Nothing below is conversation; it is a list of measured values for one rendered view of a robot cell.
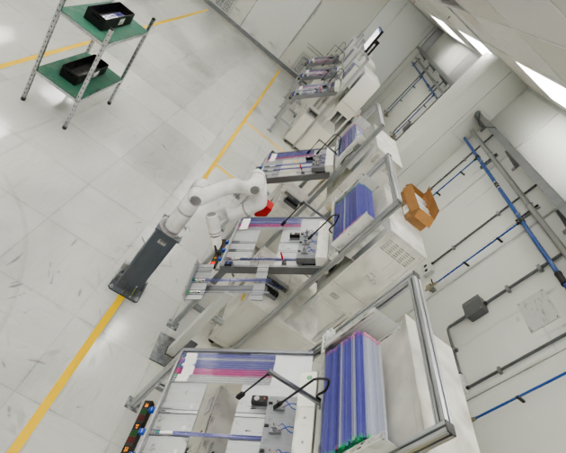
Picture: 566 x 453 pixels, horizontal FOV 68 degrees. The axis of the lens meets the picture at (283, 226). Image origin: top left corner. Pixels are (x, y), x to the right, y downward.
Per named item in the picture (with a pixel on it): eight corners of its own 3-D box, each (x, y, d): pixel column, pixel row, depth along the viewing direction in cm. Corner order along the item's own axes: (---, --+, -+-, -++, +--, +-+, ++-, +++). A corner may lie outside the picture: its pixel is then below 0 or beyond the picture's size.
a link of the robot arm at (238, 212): (246, 195, 288) (208, 211, 297) (242, 207, 274) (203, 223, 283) (252, 206, 292) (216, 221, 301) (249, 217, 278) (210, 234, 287)
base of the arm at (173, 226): (154, 227, 281) (168, 209, 272) (164, 213, 297) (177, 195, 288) (180, 243, 287) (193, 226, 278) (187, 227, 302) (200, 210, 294)
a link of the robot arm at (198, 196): (195, 198, 283) (190, 210, 270) (189, 182, 276) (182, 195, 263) (267, 184, 274) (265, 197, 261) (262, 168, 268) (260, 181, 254)
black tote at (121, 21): (101, 31, 361) (106, 20, 356) (83, 17, 357) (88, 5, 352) (130, 23, 410) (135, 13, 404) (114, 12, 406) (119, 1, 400)
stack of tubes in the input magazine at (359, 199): (332, 241, 275) (361, 215, 262) (334, 205, 318) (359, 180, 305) (347, 252, 278) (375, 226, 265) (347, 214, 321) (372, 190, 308)
